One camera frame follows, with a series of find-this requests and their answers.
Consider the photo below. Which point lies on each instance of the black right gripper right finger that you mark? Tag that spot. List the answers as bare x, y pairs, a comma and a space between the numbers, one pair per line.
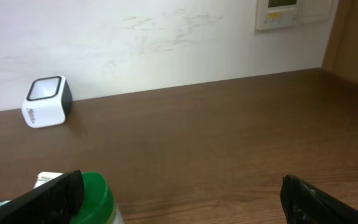
303, 203

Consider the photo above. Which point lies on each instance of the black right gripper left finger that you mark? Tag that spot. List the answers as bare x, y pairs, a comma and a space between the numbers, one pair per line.
55, 201

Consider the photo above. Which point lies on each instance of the white tube gold cap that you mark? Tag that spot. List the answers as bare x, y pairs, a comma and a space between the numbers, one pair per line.
44, 177

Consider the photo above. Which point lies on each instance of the green lid jar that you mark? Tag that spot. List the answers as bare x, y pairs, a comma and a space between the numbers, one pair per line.
99, 204

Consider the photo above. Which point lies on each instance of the white barcode scanner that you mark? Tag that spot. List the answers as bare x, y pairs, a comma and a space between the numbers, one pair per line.
48, 102

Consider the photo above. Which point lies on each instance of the brown wooden side panel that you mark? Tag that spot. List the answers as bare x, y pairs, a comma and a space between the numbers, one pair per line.
341, 56

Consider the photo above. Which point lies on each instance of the beige wall switch plate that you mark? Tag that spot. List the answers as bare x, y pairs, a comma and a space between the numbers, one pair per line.
317, 10

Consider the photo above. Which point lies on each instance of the beige wall thermostat panel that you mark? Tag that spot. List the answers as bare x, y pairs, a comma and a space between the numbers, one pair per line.
277, 14

